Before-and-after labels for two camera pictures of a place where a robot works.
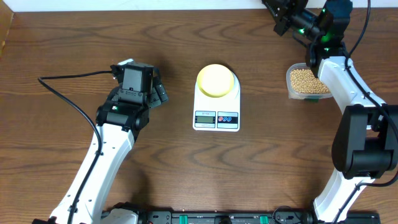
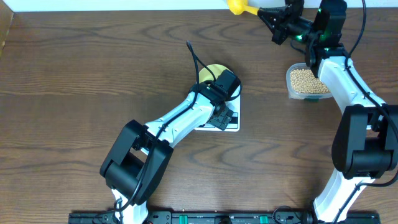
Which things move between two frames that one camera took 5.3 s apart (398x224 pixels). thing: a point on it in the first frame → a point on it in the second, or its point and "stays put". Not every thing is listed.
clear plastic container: [302, 83] stays put
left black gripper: [155, 98] → [224, 119]
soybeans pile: [303, 81] stays put
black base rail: [257, 217] stays put
